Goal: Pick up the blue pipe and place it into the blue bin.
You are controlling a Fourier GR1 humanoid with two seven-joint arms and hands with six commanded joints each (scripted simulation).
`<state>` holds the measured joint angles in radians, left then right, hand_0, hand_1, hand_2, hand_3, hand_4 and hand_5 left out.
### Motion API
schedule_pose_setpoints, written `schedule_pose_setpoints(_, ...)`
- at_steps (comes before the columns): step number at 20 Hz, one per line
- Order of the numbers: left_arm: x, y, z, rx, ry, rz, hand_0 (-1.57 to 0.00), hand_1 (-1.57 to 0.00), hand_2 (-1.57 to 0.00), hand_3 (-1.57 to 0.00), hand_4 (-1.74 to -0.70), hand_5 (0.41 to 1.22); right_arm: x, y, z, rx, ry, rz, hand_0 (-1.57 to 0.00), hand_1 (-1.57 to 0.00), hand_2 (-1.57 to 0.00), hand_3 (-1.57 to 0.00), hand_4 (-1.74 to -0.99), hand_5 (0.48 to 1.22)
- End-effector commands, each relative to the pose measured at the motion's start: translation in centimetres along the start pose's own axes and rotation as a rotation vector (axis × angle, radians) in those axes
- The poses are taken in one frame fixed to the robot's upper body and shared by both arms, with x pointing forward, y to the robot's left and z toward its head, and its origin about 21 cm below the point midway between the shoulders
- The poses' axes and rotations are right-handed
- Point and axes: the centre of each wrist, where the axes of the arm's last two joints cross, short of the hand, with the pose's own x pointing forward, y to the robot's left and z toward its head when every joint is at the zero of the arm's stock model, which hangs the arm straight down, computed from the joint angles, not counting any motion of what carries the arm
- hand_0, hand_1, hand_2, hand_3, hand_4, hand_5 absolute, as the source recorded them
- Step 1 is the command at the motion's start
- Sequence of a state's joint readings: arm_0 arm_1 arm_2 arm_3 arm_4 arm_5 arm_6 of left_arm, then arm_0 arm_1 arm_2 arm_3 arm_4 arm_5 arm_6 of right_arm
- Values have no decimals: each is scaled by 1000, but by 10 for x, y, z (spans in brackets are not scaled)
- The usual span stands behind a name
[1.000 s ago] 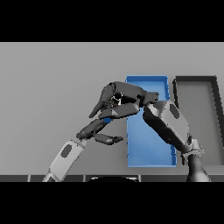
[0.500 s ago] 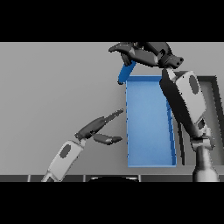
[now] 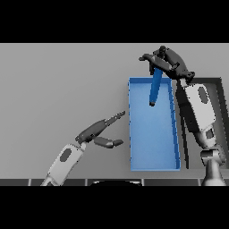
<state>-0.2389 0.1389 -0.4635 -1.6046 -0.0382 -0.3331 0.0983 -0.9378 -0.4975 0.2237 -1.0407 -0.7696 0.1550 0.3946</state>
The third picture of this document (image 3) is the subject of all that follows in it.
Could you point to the blue pipe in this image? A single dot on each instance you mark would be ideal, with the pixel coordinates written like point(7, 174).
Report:
point(155, 87)

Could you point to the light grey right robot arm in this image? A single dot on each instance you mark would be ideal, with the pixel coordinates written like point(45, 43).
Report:
point(200, 123)

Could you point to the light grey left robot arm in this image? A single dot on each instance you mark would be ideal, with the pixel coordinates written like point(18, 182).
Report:
point(63, 163)

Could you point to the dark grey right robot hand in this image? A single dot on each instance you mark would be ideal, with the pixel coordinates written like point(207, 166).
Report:
point(170, 61)

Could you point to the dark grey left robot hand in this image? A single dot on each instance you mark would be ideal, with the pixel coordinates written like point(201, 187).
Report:
point(94, 130)

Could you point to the blue bin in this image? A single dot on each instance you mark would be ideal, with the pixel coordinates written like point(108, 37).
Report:
point(152, 131)

